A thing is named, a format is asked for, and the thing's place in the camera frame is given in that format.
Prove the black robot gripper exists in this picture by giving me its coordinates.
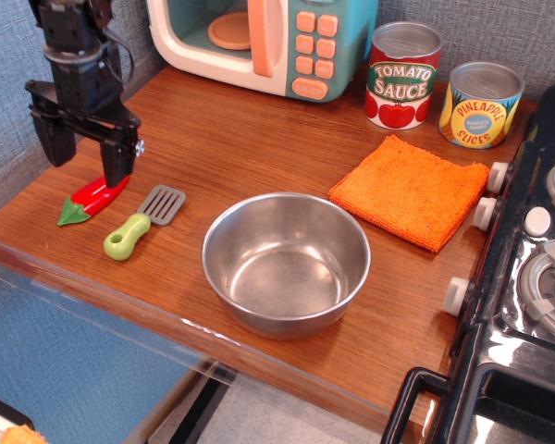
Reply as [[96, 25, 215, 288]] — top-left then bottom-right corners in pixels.
[[25, 43, 143, 188]]

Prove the red toy chili pepper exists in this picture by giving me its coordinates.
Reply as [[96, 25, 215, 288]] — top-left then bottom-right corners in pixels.
[[57, 176, 130, 227]]

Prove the green handled grey toy spatula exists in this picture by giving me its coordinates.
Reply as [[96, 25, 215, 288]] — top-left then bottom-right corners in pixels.
[[103, 185, 186, 261]]

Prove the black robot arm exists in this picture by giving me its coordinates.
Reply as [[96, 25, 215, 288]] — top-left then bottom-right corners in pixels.
[[25, 1, 143, 188]]

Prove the silver metal pot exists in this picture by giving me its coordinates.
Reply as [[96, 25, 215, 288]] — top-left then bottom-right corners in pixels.
[[201, 192, 371, 340]]

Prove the clear acrylic barrier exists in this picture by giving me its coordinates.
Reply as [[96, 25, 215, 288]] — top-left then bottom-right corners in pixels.
[[0, 245, 383, 443]]

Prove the toy microwave oven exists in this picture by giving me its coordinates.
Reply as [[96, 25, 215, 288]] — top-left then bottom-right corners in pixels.
[[147, 1, 378, 103]]

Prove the orange fuzzy object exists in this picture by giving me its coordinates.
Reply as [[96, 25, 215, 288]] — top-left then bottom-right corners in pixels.
[[0, 425, 47, 444]]

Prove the tomato sauce can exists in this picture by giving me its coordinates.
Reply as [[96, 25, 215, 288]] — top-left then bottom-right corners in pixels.
[[364, 21, 443, 130]]

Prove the orange folded cloth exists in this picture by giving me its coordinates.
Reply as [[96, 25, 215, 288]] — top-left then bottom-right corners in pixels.
[[327, 135, 489, 253]]

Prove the white stove knob lower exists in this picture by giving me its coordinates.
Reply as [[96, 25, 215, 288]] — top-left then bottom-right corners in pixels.
[[443, 277, 470, 316]]

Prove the white stove knob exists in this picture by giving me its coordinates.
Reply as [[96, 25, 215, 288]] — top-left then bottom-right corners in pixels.
[[443, 277, 470, 316], [487, 162, 510, 194], [473, 197, 497, 231]]

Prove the pineapple slices can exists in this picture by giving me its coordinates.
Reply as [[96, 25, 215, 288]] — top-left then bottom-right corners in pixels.
[[438, 61, 524, 149]]

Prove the white stove knob middle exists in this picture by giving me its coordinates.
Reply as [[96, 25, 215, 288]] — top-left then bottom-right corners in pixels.
[[473, 197, 497, 231]]

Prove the white stove knob upper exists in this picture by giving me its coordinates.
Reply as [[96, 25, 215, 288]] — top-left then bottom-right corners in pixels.
[[487, 162, 510, 194]]

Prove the black toy stove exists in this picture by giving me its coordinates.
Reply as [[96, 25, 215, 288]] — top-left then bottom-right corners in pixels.
[[382, 84, 555, 443]]

